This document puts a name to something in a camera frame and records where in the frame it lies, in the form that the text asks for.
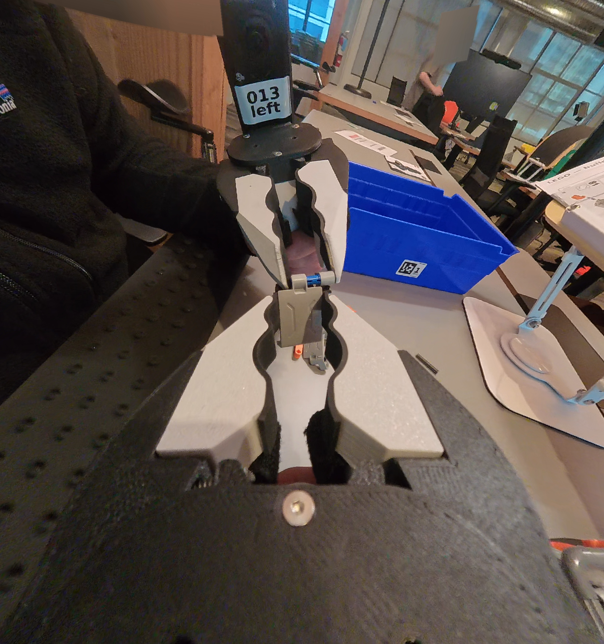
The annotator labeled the grey orange tracked toy robot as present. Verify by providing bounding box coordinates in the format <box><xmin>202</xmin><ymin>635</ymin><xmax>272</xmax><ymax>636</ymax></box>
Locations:
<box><xmin>552</xmin><ymin>539</ymin><xmax>604</xmax><ymax>644</ymax></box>

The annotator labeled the open instruction booklet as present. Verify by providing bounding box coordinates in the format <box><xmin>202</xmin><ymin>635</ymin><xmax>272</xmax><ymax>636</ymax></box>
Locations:
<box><xmin>539</xmin><ymin>151</ymin><xmax>604</xmax><ymax>207</ymax></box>

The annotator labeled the wooden desk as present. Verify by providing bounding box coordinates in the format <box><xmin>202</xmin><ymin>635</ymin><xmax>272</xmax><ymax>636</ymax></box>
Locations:
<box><xmin>312</xmin><ymin>81</ymin><xmax>443</xmax><ymax>142</ymax></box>

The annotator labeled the white book stand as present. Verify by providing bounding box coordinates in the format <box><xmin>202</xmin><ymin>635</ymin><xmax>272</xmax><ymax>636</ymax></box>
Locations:
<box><xmin>463</xmin><ymin>197</ymin><xmax>604</xmax><ymax>449</ymax></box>

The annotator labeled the black office chair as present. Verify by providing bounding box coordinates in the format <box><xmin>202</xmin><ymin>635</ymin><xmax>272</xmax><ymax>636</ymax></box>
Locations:
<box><xmin>463</xmin><ymin>113</ymin><xmax>519</xmax><ymax>202</ymax></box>
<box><xmin>119</xmin><ymin>79</ymin><xmax>217</xmax><ymax>162</ymax></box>

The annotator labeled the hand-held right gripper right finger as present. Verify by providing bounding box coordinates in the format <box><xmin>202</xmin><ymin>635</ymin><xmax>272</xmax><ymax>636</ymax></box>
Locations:
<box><xmin>322</xmin><ymin>292</ymin><xmax>445</xmax><ymax>472</ymax></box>

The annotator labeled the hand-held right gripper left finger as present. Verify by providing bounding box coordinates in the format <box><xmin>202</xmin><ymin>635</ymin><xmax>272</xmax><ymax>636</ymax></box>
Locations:
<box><xmin>156</xmin><ymin>292</ymin><xmax>282</xmax><ymax>476</ymax></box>

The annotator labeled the person's left forearm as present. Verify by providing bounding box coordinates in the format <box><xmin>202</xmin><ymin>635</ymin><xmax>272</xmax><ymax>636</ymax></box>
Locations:
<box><xmin>81</xmin><ymin>91</ymin><xmax>247</xmax><ymax>277</ymax></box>

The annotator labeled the black monitor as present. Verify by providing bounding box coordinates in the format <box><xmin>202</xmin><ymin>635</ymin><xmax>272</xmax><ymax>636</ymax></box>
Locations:
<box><xmin>445</xmin><ymin>51</ymin><xmax>533</xmax><ymax>123</ymax></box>

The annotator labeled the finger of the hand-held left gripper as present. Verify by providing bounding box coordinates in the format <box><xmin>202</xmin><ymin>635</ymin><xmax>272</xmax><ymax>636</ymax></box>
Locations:
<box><xmin>234</xmin><ymin>173</ymin><xmax>294</xmax><ymax>288</ymax></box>
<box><xmin>294</xmin><ymin>159</ymin><xmax>351</xmax><ymax>284</ymax></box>

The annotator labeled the blue plastic bin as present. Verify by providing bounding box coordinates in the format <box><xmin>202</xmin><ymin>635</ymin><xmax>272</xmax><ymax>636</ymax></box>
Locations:
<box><xmin>340</xmin><ymin>161</ymin><xmax>521</xmax><ymax>294</ymax></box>

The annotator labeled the black foam pad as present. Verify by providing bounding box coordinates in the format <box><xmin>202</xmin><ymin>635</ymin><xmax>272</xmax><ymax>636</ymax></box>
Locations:
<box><xmin>0</xmin><ymin>237</ymin><xmax>247</xmax><ymax>644</ymax></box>

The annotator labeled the person's left hand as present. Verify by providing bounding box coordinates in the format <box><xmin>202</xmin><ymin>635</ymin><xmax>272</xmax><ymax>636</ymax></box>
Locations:
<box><xmin>285</xmin><ymin>227</ymin><xmax>328</xmax><ymax>282</ymax></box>

